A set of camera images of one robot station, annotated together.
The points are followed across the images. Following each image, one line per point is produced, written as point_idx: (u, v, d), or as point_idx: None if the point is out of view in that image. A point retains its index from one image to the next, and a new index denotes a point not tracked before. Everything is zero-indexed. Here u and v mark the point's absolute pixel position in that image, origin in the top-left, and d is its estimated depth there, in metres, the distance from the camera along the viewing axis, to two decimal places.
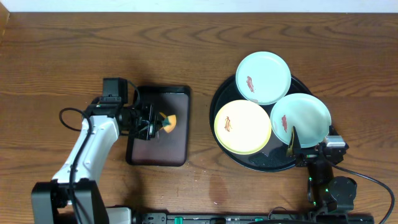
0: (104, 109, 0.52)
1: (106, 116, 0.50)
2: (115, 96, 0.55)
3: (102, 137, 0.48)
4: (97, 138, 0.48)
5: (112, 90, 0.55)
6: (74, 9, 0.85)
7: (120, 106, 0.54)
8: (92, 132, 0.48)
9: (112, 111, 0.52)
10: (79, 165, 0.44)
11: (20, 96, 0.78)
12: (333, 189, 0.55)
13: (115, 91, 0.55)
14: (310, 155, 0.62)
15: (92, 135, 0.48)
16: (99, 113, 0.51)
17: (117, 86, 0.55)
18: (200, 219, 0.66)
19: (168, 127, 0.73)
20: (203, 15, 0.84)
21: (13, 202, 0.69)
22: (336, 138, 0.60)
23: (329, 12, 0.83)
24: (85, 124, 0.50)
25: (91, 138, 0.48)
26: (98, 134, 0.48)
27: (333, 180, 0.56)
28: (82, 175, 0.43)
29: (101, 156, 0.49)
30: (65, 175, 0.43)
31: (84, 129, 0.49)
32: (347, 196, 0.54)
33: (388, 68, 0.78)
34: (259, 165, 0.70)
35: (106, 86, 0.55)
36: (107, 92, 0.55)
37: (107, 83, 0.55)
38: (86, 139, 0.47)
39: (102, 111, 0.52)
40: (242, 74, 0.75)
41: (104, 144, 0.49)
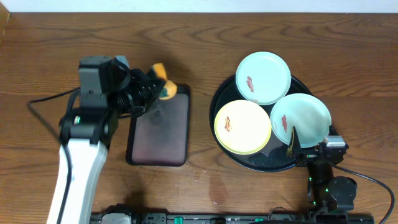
0: (84, 124, 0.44)
1: (88, 141, 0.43)
2: (97, 93, 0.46)
3: (85, 185, 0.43)
4: (79, 189, 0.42)
5: (91, 80, 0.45)
6: (74, 9, 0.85)
7: (104, 113, 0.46)
8: (71, 179, 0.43)
9: (96, 127, 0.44)
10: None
11: (20, 96, 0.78)
12: (333, 189, 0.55)
13: (95, 86, 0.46)
14: (310, 155, 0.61)
15: (73, 186, 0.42)
16: (78, 132, 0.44)
17: (99, 76, 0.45)
18: (200, 219, 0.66)
19: (165, 98, 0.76)
20: (203, 15, 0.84)
21: (13, 202, 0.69)
22: (336, 137, 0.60)
23: (329, 12, 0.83)
24: (63, 160, 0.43)
25: (71, 188, 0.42)
26: (79, 185, 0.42)
27: (333, 180, 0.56)
28: None
29: (87, 200, 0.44)
30: None
31: (63, 167, 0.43)
32: (347, 196, 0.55)
33: (388, 68, 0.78)
34: (259, 165, 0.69)
35: (82, 78, 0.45)
36: (88, 88, 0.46)
37: (83, 73, 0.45)
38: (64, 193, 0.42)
39: (82, 127, 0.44)
40: (242, 74, 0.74)
41: (88, 185, 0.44)
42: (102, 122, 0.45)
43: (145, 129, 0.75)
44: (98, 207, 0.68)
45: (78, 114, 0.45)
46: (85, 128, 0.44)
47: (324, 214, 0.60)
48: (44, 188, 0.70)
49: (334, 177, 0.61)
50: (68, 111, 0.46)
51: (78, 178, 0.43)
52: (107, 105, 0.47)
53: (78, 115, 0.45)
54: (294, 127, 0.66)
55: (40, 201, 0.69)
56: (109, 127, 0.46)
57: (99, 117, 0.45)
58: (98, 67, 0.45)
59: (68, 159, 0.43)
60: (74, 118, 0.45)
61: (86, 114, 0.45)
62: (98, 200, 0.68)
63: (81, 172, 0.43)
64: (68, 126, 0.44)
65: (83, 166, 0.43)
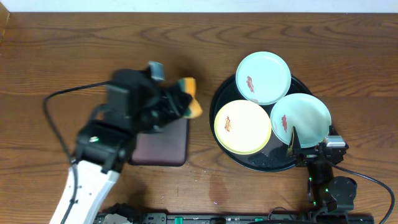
0: (104, 141, 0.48)
1: (107, 155, 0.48)
2: (120, 114, 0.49)
3: (87, 209, 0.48)
4: (81, 212, 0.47)
5: (118, 103, 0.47)
6: (74, 9, 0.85)
7: (124, 134, 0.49)
8: (75, 200, 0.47)
9: (115, 146, 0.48)
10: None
11: (19, 96, 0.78)
12: (333, 189, 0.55)
13: (122, 107, 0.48)
14: (310, 155, 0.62)
15: (76, 208, 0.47)
16: (94, 150, 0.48)
17: (125, 99, 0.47)
18: (200, 219, 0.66)
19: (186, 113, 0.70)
20: (203, 15, 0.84)
21: (13, 202, 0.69)
22: (336, 137, 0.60)
23: (329, 12, 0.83)
24: (71, 179, 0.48)
25: (74, 208, 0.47)
26: (81, 208, 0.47)
27: (333, 180, 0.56)
28: None
29: (89, 221, 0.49)
30: None
31: (70, 185, 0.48)
32: (347, 196, 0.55)
33: (388, 68, 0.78)
34: (259, 165, 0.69)
35: (111, 97, 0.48)
36: (112, 107, 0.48)
37: (113, 93, 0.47)
38: (68, 210, 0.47)
39: (99, 148, 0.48)
40: (242, 74, 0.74)
41: (91, 208, 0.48)
42: (122, 142, 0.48)
43: None
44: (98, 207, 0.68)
45: (97, 131, 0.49)
46: (104, 145, 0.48)
47: (325, 214, 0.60)
48: (44, 188, 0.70)
49: (334, 177, 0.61)
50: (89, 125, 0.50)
51: (81, 200, 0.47)
52: (128, 126, 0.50)
53: (99, 131, 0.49)
54: (294, 127, 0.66)
55: (40, 201, 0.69)
56: (125, 150, 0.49)
57: (115, 140, 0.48)
58: (127, 89, 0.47)
59: (76, 180, 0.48)
60: (93, 134, 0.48)
61: (106, 134, 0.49)
62: None
63: (85, 194, 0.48)
64: (86, 140, 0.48)
65: (87, 190, 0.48)
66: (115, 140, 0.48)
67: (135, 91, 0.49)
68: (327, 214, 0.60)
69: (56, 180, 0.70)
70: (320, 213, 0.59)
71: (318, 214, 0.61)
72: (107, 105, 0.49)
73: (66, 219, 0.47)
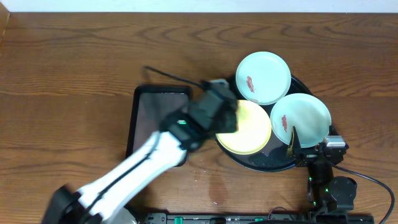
0: (186, 129, 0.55)
1: (180, 141, 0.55)
2: (208, 116, 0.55)
3: (150, 172, 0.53)
4: (145, 172, 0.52)
5: (208, 106, 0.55)
6: (74, 9, 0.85)
7: (200, 132, 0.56)
8: (148, 158, 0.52)
9: (191, 137, 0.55)
10: (114, 189, 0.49)
11: (19, 96, 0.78)
12: (333, 189, 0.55)
13: (210, 109, 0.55)
14: (310, 155, 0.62)
15: (144, 166, 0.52)
16: (176, 132, 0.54)
17: (216, 109, 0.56)
18: (200, 219, 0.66)
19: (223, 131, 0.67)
20: (203, 15, 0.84)
21: (13, 202, 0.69)
22: (336, 137, 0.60)
23: (329, 12, 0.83)
24: (153, 140, 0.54)
25: (143, 165, 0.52)
26: (148, 168, 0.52)
27: (333, 180, 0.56)
28: (103, 207, 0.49)
29: (142, 184, 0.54)
30: (92, 195, 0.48)
31: (150, 144, 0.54)
32: (347, 196, 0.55)
33: (388, 68, 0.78)
34: (259, 165, 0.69)
35: (208, 99, 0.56)
36: (204, 107, 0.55)
37: (212, 97, 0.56)
38: (139, 164, 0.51)
39: (183, 130, 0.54)
40: (242, 74, 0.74)
41: (153, 172, 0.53)
42: (197, 136, 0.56)
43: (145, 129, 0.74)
44: None
45: (184, 118, 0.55)
46: (184, 132, 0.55)
47: (324, 213, 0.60)
48: (44, 188, 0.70)
49: (334, 177, 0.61)
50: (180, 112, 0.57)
51: (153, 161, 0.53)
52: (207, 128, 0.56)
53: (186, 119, 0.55)
54: (294, 127, 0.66)
55: (40, 201, 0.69)
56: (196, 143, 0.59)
57: (199, 131, 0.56)
58: (222, 99, 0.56)
59: (157, 144, 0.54)
60: (181, 119, 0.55)
61: (191, 122, 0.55)
62: None
63: (158, 158, 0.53)
64: (175, 121, 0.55)
65: (161, 157, 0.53)
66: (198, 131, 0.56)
67: (227, 106, 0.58)
68: (327, 214, 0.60)
69: (56, 180, 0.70)
70: (321, 212, 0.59)
71: (318, 214, 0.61)
72: (201, 103, 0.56)
73: (134, 170, 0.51)
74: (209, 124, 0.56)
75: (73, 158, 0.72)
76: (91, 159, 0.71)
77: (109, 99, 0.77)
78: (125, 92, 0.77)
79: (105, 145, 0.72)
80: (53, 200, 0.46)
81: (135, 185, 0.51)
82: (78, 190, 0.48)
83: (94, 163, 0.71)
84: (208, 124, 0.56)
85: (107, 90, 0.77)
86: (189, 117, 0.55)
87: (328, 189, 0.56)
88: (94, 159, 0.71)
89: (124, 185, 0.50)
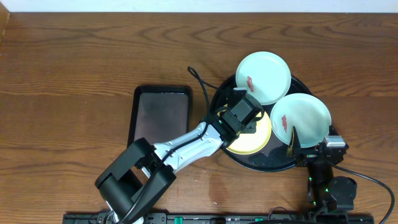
0: (223, 127, 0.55)
1: (219, 135, 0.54)
2: (238, 121, 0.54)
3: (207, 147, 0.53)
4: (203, 144, 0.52)
5: (239, 112, 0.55)
6: (74, 9, 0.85)
7: (233, 134, 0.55)
8: (201, 137, 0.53)
9: (226, 137, 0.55)
10: (178, 153, 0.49)
11: (19, 96, 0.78)
12: (333, 189, 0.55)
13: (241, 115, 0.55)
14: (310, 155, 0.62)
15: (199, 142, 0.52)
16: (215, 129, 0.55)
17: (245, 116, 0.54)
18: (200, 219, 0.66)
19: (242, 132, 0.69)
20: (203, 15, 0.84)
21: (12, 202, 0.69)
22: (336, 137, 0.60)
23: (329, 12, 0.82)
24: (202, 126, 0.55)
25: (198, 142, 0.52)
26: (203, 145, 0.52)
27: (333, 180, 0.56)
28: (171, 163, 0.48)
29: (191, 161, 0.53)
30: (163, 151, 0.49)
31: (198, 129, 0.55)
32: (347, 196, 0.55)
33: (388, 68, 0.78)
34: (259, 165, 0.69)
35: (239, 105, 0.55)
36: (235, 112, 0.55)
37: (244, 104, 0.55)
38: (193, 140, 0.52)
39: (219, 129, 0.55)
40: (242, 74, 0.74)
41: (202, 152, 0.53)
42: (231, 137, 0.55)
43: (144, 129, 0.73)
44: (98, 206, 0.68)
45: (221, 118, 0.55)
46: (222, 130, 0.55)
47: (324, 213, 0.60)
48: (43, 188, 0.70)
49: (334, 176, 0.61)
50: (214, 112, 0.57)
51: (205, 140, 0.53)
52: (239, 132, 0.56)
53: (222, 119, 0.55)
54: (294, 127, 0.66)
55: (40, 201, 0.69)
56: (227, 143, 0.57)
57: (230, 134, 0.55)
58: (253, 109, 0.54)
59: (206, 129, 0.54)
60: (218, 119, 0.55)
61: (225, 124, 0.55)
62: (98, 200, 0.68)
63: (209, 140, 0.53)
64: (212, 119, 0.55)
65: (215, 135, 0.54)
66: (229, 134, 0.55)
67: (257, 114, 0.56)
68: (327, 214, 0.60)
69: (56, 180, 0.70)
70: (321, 212, 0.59)
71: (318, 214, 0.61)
72: (233, 108, 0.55)
73: (192, 142, 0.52)
74: (240, 127, 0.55)
75: (73, 158, 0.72)
76: (91, 159, 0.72)
77: (109, 99, 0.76)
78: (125, 92, 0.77)
79: (105, 145, 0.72)
80: (130, 148, 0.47)
81: (192, 155, 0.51)
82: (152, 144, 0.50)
83: (94, 163, 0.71)
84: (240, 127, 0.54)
85: (107, 90, 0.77)
86: (222, 118, 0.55)
87: (328, 189, 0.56)
88: (94, 159, 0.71)
89: (185, 149, 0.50)
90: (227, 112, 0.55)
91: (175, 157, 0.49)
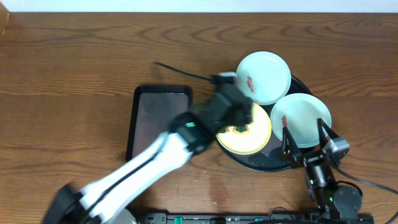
0: (192, 132, 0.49)
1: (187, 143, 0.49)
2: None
3: (158, 171, 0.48)
4: (150, 172, 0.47)
5: (216, 111, 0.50)
6: (74, 9, 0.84)
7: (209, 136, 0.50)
8: (151, 160, 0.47)
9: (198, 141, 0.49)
10: (114, 191, 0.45)
11: (19, 96, 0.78)
12: (337, 200, 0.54)
13: (219, 114, 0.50)
14: (310, 158, 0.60)
15: (149, 167, 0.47)
16: (183, 134, 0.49)
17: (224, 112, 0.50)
18: (200, 219, 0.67)
19: (236, 130, 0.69)
20: (203, 15, 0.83)
21: (13, 202, 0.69)
22: (340, 140, 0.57)
23: (330, 12, 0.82)
24: (158, 141, 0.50)
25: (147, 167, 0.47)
26: (153, 168, 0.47)
27: (339, 190, 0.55)
28: (103, 208, 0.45)
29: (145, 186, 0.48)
30: (95, 193, 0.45)
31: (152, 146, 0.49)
32: (352, 208, 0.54)
33: (389, 68, 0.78)
34: (259, 165, 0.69)
35: (215, 102, 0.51)
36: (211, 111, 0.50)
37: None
38: (141, 166, 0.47)
39: (188, 134, 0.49)
40: (242, 74, 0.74)
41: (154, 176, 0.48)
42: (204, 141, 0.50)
43: (145, 129, 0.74)
44: None
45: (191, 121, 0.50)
46: (192, 135, 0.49)
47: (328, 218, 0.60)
48: (43, 188, 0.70)
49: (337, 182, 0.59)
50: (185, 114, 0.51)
51: (157, 162, 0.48)
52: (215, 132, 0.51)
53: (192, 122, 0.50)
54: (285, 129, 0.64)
55: (40, 201, 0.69)
56: (201, 148, 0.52)
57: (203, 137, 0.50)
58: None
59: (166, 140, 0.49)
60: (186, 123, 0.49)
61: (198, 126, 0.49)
62: None
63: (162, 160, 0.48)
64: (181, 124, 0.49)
65: (167, 158, 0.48)
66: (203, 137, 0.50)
67: (237, 108, 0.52)
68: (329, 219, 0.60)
69: (56, 180, 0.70)
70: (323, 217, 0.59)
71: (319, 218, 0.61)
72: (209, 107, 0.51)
73: (137, 171, 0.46)
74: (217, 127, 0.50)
75: (73, 158, 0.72)
76: (91, 159, 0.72)
77: (109, 99, 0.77)
78: (125, 92, 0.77)
79: (104, 145, 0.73)
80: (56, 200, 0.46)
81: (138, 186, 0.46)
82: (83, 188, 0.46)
83: (95, 163, 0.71)
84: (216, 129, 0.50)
85: (107, 90, 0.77)
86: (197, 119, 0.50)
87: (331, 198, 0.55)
88: (94, 159, 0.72)
89: (122, 189, 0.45)
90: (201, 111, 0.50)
91: (110, 198, 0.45)
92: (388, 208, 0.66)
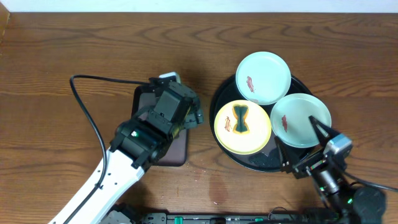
0: (140, 140, 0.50)
1: (142, 150, 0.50)
2: (166, 120, 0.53)
3: (106, 200, 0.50)
4: (101, 199, 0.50)
5: (165, 109, 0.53)
6: (74, 9, 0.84)
7: (161, 139, 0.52)
8: (99, 187, 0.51)
9: (150, 147, 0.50)
10: None
11: (19, 96, 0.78)
12: (359, 201, 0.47)
13: (168, 112, 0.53)
14: (314, 165, 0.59)
15: (98, 193, 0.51)
16: (131, 144, 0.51)
17: (175, 109, 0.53)
18: (200, 219, 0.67)
19: (234, 129, 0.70)
20: (203, 15, 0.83)
21: (14, 202, 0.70)
22: (341, 140, 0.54)
23: (330, 12, 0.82)
24: (101, 164, 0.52)
25: (97, 195, 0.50)
26: (103, 195, 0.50)
27: (359, 191, 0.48)
28: None
29: (106, 208, 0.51)
30: None
31: (99, 171, 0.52)
32: (375, 210, 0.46)
33: (389, 68, 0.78)
34: (259, 165, 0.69)
35: (163, 100, 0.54)
36: (160, 111, 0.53)
37: (169, 98, 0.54)
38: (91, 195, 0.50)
39: (137, 143, 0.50)
40: (242, 74, 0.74)
41: (109, 198, 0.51)
42: (155, 145, 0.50)
43: None
44: None
45: (135, 129, 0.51)
46: (140, 143, 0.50)
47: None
48: (44, 188, 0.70)
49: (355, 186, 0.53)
50: (130, 121, 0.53)
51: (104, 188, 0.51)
52: (169, 132, 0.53)
53: (136, 130, 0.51)
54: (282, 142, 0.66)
55: (41, 201, 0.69)
56: (157, 154, 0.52)
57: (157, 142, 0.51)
58: (180, 100, 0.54)
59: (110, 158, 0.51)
60: (130, 133, 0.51)
61: (147, 132, 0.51)
62: None
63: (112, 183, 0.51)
64: (125, 135, 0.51)
65: (114, 179, 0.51)
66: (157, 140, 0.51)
67: (186, 102, 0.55)
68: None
69: (57, 180, 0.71)
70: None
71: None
72: (158, 107, 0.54)
73: (88, 202, 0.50)
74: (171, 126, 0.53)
75: (73, 158, 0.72)
76: (91, 159, 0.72)
77: (109, 99, 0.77)
78: (125, 92, 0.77)
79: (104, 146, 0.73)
80: None
81: (93, 215, 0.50)
82: None
83: (95, 163, 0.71)
84: (169, 128, 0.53)
85: (107, 90, 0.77)
86: (147, 122, 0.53)
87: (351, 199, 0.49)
88: (94, 159, 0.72)
89: (83, 214, 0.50)
90: (150, 113, 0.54)
91: None
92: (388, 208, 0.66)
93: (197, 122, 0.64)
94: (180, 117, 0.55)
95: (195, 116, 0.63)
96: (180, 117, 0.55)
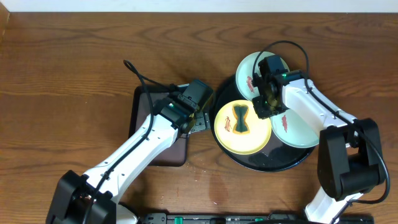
0: (174, 111, 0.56)
1: (175, 118, 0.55)
2: (193, 101, 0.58)
3: (150, 152, 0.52)
4: (147, 149, 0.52)
5: (193, 94, 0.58)
6: (73, 9, 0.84)
7: (191, 113, 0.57)
8: (147, 137, 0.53)
9: (181, 117, 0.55)
10: (119, 167, 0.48)
11: (18, 96, 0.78)
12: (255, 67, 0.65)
13: (194, 96, 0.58)
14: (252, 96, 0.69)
15: (144, 143, 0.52)
16: (167, 113, 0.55)
17: (201, 95, 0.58)
18: (200, 219, 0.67)
19: (234, 128, 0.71)
20: (203, 15, 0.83)
21: (13, 202, 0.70)
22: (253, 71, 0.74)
23: (330, 12, 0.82)
24: (147, 122, 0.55)
25: (143, 144, 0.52)
26: (148, 145, 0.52)
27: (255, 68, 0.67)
28: (108, 187, 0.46)
29: (145, 162, 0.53)
30: (97, 178, 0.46)
31: (144, 128, 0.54)
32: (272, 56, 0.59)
33: (389, 68, 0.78)
34: (259, 165, 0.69)
35: (190, 87, 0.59)
36: (188, 94, 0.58)
37: (196, 85, 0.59)
38: (138, 144, 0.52)
39: (171, 113, 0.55)
40: (242, 74, 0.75)
41: (151, 153, 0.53)
42: (186, 117, 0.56)
43: None
44: None
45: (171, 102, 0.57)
46: (174, 114, 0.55)
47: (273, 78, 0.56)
48: (43, 188, 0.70)
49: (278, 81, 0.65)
50: (166, 99, 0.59)
51: (151, 140, 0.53)
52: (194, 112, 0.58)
53: (173, 102, 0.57)
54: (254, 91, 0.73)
55: (41, 201, 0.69)
56: (186, 126, 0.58)
57: (187, 113, 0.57)
58: (206, 88, 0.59)
59: (152, 124, 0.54)
60: (168, 104, 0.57)
61: (179, 106, 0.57)
62: None
63: (156, 137, 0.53)
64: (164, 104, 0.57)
65: (158, 134, 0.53)
66: (185, 112, 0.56)
67: (211, 93, 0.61)
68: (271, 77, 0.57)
69: (57, 181, 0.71)
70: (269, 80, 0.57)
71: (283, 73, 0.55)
72: (186, 91, 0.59)
73: (135, 149, 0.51)
74: (197, 107, 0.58)
75: (73, 158, 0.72)
76: (91, 159, 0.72)
77: (109, 99, 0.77)
78: (125, 92, 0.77)
79: (105, 146, 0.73)
80: (58, 185, 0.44)
81: (140, 161, 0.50)
82: (84, 173, 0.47)
83: (95, 163, 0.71)
84: (195, 108, 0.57)
85: (107, 89, 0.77)
86: (177, 101, 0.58)
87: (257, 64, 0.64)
88: (94, 159, 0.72)
89: (131, 161, 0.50)
90: (180, 95, 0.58)
91: (113, 177, 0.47)
92: (388, 208, 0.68)
93: (205, 126, 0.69)
94: (203, 105, 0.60)
95: (204, 120, 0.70)
96: (203, 104, 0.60)
